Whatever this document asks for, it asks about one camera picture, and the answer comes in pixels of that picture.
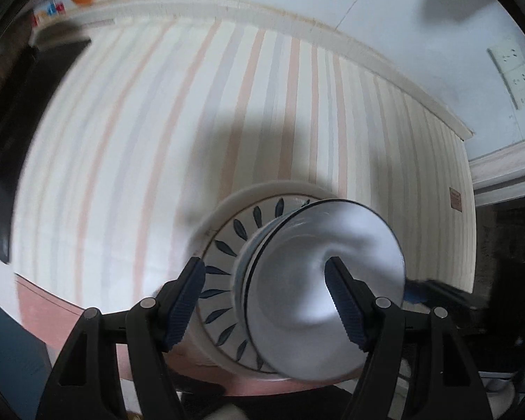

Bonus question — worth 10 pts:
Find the blue leaf pattern plate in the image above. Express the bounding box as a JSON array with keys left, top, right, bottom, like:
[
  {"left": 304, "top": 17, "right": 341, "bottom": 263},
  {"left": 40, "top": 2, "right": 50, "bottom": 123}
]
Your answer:
[{"left": 187, "top": 180, "right": 335, "bottom": 380}]

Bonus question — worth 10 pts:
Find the white bowl dark rim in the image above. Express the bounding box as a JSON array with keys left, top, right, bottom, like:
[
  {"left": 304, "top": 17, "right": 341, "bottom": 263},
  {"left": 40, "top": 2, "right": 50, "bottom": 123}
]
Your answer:
[{"left": 233, "top": 199, "right": 406, "bottom": 382}]

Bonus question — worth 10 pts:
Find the black induction cooktop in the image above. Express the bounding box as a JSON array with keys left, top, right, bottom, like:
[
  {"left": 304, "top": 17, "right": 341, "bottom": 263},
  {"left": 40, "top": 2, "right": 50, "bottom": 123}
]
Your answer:
[{"left": 0, "top": 38, "right": 91, "bottom": 264}]

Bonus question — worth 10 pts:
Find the right white wall socket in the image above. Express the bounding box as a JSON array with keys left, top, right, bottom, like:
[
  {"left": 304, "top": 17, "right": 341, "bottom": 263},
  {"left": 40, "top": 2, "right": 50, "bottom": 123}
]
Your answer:
[{"left": 511, "top": 84, "right": 525, "bottom": 110}]

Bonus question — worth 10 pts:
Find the white wall socket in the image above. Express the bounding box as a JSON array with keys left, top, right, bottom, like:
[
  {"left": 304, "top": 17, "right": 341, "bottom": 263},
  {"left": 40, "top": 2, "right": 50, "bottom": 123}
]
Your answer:
[
  {"left": 504, "top": 64, "right": 525, "bottom": 96},
  {"left": 488, "top": 38, "right": 525, "bottom": 74},
  {"left": 511, "top": 84, "right": 525, "bottom": 110}
]

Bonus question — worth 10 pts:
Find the middle white wall socket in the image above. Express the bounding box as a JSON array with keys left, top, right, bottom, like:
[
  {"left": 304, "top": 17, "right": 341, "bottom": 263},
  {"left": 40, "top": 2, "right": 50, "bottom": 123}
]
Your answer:
[{"left": 504, "top": 64, "right": 525, "bottom": 96}]

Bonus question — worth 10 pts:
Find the left white wall socket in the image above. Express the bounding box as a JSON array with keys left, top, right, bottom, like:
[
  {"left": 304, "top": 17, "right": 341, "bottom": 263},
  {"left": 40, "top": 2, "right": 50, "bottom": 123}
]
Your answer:
[{"left": 488, "top": 38, "right": 525, "bottom": 74}]

